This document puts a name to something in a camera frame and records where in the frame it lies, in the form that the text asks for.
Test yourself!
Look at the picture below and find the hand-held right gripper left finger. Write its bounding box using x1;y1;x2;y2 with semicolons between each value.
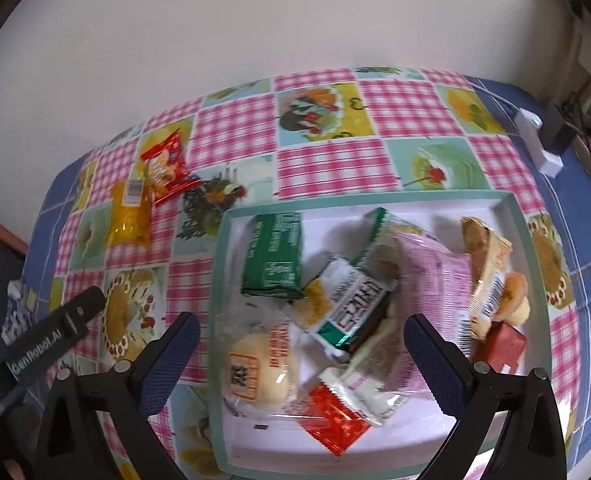
36;311;202;480

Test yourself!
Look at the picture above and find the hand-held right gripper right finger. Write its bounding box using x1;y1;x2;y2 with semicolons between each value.
403;312;569;480

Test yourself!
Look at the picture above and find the white packet with magenta print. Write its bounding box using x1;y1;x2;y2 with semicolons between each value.
320;365;411;428

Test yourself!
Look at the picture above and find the pale bun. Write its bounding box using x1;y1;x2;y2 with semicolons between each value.
223;305;306;416

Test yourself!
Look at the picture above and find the white packet with black print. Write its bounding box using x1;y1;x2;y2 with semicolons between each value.
308;255;399;363

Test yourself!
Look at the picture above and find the clear packet of small buns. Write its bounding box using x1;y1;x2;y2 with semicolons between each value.
495;270;532;326

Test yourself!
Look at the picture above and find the orange barcode cracker packet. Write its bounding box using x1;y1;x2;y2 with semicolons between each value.
460;216;513;356

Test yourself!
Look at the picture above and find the red-orange snack packet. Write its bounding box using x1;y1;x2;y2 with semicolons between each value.
298;382;373;457

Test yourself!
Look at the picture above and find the small yellow clear snack packet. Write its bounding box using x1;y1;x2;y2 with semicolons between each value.
295;280;339;331

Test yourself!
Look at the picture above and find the green snack packet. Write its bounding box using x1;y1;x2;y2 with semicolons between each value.
240;212;306;303

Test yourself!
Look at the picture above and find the teal-rimmed white tray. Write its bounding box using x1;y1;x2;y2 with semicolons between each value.
206;190;551;476

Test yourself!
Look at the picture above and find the crumpled blue white packet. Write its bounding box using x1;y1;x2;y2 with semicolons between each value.
0;280;39;346

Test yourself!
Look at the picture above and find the red cartoon snack packet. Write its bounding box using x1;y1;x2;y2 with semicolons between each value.
140;129;201;206

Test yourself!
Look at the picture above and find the pink checked fruit-print tablecloth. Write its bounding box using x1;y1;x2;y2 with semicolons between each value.
46;66;583;480

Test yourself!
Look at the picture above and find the white power strip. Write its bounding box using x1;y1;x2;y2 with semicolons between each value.
514;107;565;177

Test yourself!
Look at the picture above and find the black charger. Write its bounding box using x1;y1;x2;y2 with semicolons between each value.
538;105;576;156

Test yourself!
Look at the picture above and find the pink door frame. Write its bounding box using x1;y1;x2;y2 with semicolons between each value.
0;204;29;256

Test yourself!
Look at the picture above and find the white cable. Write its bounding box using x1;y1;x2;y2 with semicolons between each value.
468;79;522;113

